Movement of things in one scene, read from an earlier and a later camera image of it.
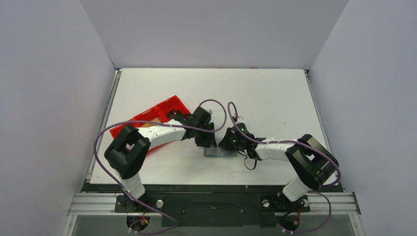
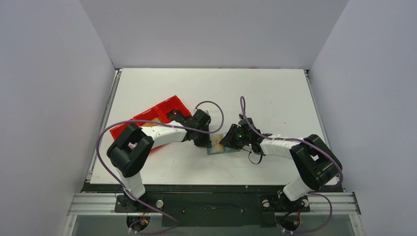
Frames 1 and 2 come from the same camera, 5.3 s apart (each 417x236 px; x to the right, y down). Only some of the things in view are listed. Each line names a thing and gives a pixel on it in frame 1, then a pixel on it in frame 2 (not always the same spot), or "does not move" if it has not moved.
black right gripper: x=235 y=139 -> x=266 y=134
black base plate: x=211 y=206 does not move
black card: x=172 y=113 does not move
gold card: x=148 y=125 does not move
